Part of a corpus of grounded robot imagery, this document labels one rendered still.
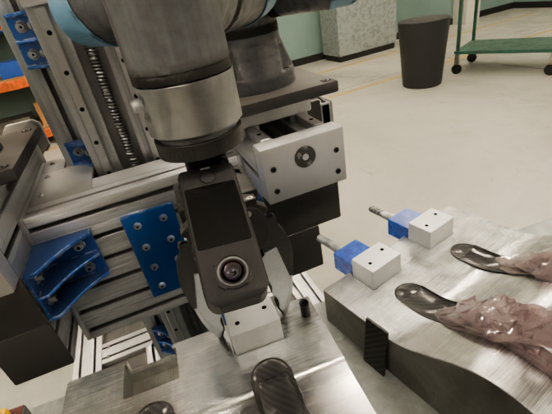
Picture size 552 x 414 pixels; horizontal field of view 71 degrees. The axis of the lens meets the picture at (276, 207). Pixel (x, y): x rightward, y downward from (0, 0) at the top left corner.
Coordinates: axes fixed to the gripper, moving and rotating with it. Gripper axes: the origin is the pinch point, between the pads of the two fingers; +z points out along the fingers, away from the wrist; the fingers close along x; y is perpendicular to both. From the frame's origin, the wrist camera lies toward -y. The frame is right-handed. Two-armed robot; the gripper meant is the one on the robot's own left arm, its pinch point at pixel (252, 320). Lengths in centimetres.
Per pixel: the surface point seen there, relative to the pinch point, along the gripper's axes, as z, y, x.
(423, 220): 2.2, 8.7, -26.6
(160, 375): 4.0, 1.0, 10.7
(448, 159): 91, 164, -160
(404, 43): 47, 320, -231
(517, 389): 0.7, -15.7, -17.3
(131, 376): 3.1, 1.4, 13.4
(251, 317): -1.3, -0.9, 0.0
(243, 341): -0.2, -2.4, 1.5
